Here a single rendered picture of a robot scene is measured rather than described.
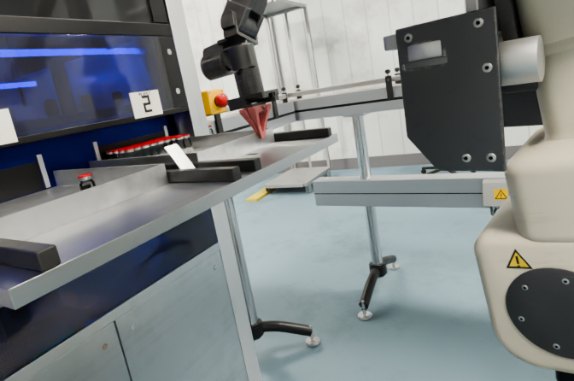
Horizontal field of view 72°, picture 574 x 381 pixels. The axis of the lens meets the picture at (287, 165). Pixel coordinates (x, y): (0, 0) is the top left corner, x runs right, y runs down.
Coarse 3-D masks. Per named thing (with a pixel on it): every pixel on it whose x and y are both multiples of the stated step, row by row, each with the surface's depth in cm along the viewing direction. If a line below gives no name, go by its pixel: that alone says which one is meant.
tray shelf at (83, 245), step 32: (288, 160) 72; (160, 192) 61; (192, 192) 57; (224, 192) 57; (96, 224) 49; (128, 224) 46; (160, 224) 47; (64, 256) 39; (96, 256) 40; (0, 288) 34; (32, 288) 35
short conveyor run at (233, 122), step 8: (280, 96) 170; (272, 104) 159; (280, 104) 166; (288, 104) 171; (272, 112) 160; (280, 112) 165; (288, 112) 170; (208, 120) 142; (216, 120) 130; (224, 120) 135; (232, 120) 138; (240, 120) 142; (272, 120) 160; (280, 120) 165; (288, 120) 170; (216, 128) 131; (224, 128) 134; (232, 128) 138; (240, 128) 142; (248, 128) 146; (272, 128) 160
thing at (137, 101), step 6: (156, 90) 97; (132, 96) 91; (138, 96) 93; (150, 96) 95; (156, 96) 97; (132, 102) 91; (138, 102) 92; (144, 102) 94; (150, 102) 95; (156, 102) 97; (132, 108) 91; (138, 108) 92; (150, 108) 95; (156, 108) 97; (138, 114) 92; (144, 114) 94; (150, 114) 95; (156, 114) 97
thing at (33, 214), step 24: (96, 168) 75; (120, 168) 71; (144, 168) 68; (48, 192) 77; (72, 192) 73; (96, 192) 55; (120, 192) 58; (144, 192) 62; (0, 216) 63; (24, 216) 47; (48, 216) 50; (72, 216) 52; (24, 240) 47
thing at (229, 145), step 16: (192, 144) 108; (208, 144) 105; (224, 144) 78; (240, 144) 83; (256, 144) 88; (112, 160) 85; (128, 160) 82; (144, 160) 80; (160, 160) 77; (192, 160) 73; (208, 160) 75
